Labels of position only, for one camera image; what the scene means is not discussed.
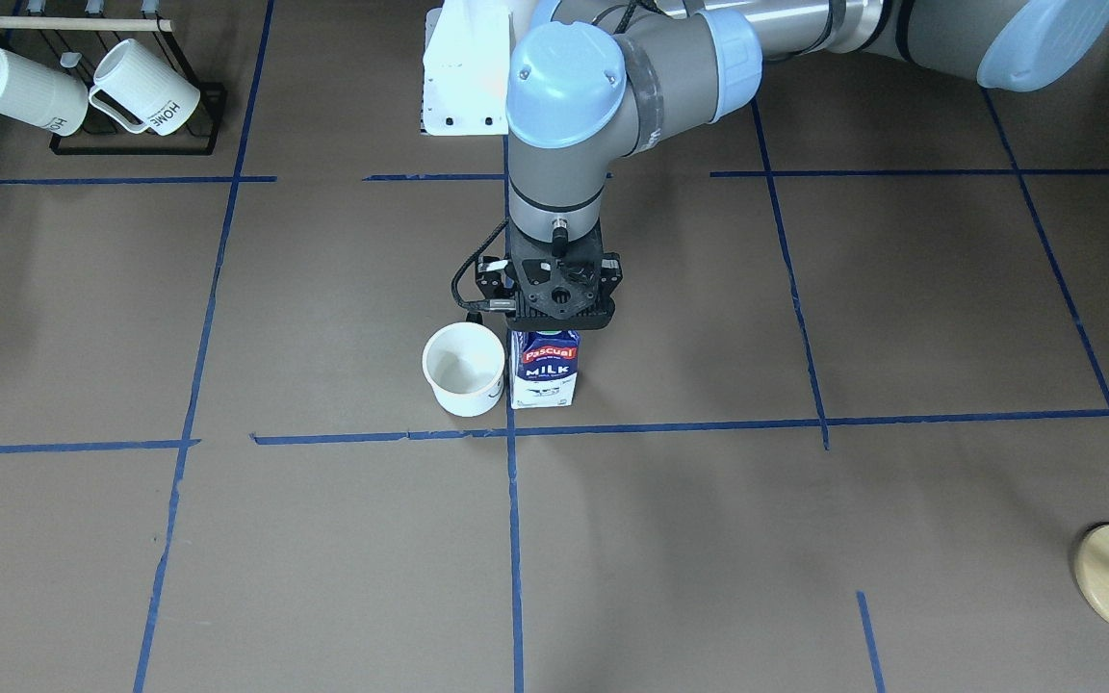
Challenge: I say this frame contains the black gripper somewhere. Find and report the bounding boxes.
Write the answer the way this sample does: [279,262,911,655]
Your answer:
[474,252,625,309]

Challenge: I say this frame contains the white smiley face mug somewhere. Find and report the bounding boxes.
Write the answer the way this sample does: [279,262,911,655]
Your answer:
[420,322,507,418]

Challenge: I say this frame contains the blue white milk carton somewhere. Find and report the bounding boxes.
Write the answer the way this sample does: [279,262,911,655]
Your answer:
[509,330,580,411]

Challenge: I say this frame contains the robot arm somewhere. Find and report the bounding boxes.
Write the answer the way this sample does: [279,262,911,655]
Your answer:
[462,1,1109,330]

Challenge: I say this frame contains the white ribbed cup on rack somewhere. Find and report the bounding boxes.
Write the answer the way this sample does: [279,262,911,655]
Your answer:
[88,38,201,136]

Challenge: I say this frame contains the wooden rod on rack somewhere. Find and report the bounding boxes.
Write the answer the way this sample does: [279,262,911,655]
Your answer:
[0,14,173,34]

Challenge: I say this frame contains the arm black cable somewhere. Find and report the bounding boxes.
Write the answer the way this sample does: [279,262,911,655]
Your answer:
[451,220,515,314]

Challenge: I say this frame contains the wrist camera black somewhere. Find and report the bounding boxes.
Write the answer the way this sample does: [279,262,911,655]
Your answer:
[506,246,622,332]

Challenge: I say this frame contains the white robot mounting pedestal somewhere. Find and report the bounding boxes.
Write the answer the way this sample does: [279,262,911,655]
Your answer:
[420,1,511,137]

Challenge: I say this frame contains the black wire cup rack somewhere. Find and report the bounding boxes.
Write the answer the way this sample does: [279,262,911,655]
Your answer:
[0,1,227,155]

